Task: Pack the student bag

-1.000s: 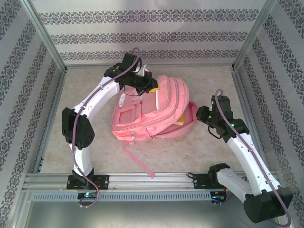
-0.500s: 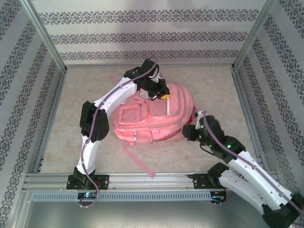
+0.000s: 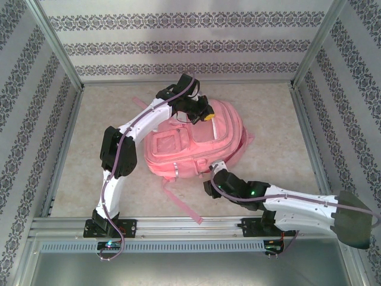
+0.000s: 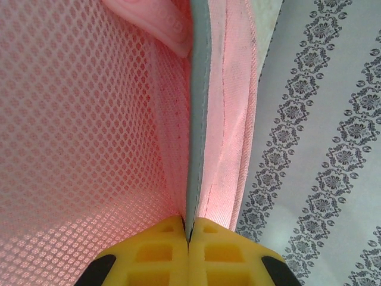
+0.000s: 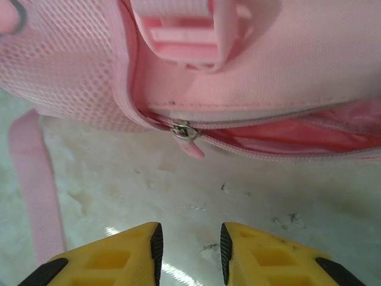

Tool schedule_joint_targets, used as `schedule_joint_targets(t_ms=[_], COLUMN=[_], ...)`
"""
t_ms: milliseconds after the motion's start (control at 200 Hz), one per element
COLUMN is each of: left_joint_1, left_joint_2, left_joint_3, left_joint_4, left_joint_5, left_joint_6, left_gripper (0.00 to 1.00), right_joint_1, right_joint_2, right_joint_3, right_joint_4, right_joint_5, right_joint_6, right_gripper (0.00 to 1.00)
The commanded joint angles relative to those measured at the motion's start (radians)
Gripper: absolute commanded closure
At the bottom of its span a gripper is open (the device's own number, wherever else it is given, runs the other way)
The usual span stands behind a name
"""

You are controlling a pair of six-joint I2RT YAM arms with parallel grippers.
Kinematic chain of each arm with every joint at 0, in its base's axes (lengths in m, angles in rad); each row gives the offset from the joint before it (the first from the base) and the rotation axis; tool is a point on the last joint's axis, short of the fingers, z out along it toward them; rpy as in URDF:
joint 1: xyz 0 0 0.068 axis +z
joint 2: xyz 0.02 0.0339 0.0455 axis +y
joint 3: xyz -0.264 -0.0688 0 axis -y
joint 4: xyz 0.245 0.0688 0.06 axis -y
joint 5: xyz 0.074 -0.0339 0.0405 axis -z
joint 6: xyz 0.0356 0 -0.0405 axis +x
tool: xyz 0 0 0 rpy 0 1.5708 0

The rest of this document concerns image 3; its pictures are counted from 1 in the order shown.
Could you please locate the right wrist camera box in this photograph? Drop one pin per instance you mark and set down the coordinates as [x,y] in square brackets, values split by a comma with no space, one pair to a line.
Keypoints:
[219,165]

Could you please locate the aluminium side rail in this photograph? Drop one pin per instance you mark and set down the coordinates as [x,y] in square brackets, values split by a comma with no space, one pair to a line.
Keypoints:
[315,155]
[64,155]

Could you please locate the small controller board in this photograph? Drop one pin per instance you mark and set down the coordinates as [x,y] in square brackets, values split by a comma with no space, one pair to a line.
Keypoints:
[272,247]
[109,245]

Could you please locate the aluminium corner post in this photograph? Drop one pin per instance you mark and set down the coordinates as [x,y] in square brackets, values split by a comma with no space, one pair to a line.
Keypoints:
[53,41]
[318,41]

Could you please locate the pink school backpack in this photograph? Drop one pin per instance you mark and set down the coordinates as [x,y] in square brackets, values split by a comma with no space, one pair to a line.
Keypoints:
[193,149]

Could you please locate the grey metal panel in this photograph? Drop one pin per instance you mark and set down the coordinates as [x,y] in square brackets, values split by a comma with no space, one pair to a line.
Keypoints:
[190,271]

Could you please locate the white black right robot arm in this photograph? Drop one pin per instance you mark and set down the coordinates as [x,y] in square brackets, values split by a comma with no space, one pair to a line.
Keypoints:
[297,205]

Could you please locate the wide grooved aluminium rail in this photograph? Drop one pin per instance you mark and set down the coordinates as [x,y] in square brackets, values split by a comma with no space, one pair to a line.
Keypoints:
[178,226]

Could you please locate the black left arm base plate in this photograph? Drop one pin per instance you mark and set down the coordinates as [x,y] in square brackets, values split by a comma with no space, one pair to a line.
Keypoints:
[128,228]

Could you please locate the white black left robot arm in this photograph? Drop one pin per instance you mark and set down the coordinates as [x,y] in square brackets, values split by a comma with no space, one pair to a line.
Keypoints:
[149,119]

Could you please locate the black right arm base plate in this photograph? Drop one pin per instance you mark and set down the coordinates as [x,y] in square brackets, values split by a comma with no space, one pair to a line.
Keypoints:
[250,228]

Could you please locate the thin aluminium wall rail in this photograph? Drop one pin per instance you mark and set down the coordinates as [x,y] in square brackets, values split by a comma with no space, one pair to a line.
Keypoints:
[238,82]

